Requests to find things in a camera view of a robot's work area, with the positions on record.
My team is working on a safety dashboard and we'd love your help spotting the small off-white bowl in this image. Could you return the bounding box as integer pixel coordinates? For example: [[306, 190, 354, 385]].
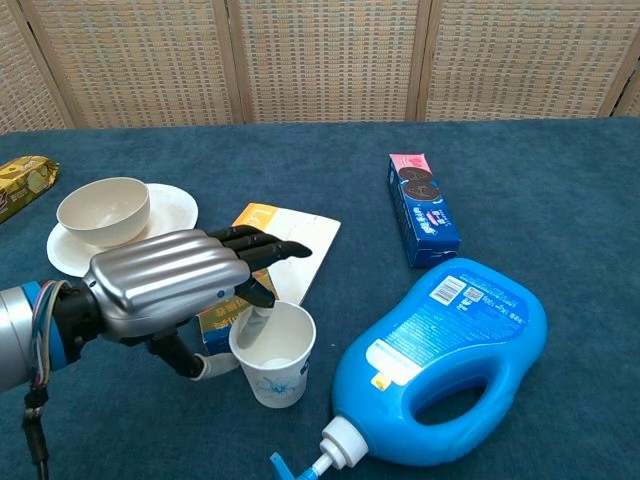
[[55, 176, 151, 250]]

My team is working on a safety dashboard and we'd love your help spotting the woven rattan folding screen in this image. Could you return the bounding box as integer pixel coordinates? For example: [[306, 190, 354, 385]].
[[0, 0, 640, 135]]

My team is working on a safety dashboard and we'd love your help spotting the coloured wire bundle on arm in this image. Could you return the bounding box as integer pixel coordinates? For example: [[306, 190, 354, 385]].
[[20, 279, 74, 480]]

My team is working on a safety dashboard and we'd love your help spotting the orange cartoon snack box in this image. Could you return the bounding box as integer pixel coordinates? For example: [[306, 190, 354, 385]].
[[196, 267, 279, 360]]

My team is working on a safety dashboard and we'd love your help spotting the yellow and white book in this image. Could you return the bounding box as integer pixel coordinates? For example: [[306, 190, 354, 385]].
[[232, 202, 342, 307]]

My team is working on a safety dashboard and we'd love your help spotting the white paper cup blue flower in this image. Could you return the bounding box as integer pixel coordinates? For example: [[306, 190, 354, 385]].
[[228, 301, 319, 410]]

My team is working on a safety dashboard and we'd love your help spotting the blue detergent pump bottle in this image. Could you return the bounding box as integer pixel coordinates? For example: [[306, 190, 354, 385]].
[[269, 257, 549, 480]]

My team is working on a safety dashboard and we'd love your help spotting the gold cracker packet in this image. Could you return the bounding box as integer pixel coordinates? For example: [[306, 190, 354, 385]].
[[0, 155, 61, 225]]

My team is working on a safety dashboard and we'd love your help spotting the teal blue tablecloth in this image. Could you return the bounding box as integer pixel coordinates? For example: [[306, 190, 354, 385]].
[[0, 115, 640, 480]]

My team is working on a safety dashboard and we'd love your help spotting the large white plate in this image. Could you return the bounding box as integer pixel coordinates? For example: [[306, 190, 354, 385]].
[[46, 182, 200, 279]]

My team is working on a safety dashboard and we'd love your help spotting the blue chocolate cookie box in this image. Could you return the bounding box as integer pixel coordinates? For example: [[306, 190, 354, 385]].
[[387, 152, 462, 270]]

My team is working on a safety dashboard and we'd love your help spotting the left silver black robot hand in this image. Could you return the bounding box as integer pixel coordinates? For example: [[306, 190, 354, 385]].
[[52, 224, 314, 383]]

